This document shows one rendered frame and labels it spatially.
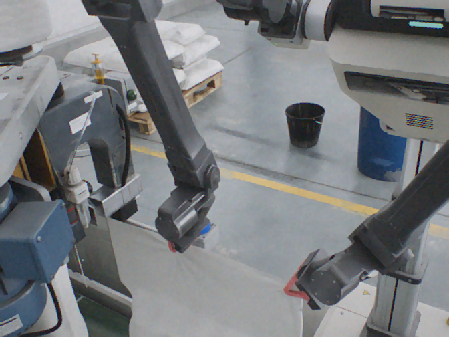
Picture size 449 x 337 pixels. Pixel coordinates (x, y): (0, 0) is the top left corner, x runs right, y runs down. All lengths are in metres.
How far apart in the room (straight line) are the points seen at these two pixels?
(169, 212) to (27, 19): 0.38
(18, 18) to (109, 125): 0.49
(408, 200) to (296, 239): 2.07
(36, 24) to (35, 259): 0.34
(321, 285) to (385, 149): 2.40
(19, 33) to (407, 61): 0.69
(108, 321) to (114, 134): 0.87
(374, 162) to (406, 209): 2.54
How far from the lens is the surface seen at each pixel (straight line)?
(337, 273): 0.74
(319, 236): 2.72
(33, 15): 0.75
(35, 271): 0.77
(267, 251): 2.62
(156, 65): 0.71
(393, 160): 3.16
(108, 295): 1.89
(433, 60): 1.01
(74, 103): 1.08
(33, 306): 0.88
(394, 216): 0.69
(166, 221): 0.86
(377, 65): 1.01
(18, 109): 0.85
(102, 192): 1.24
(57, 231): 0.78
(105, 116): 1.15
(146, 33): 0.69
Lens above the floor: 1.71
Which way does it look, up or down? 31 degrees down
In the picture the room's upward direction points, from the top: 4 degrees counter-clockwise
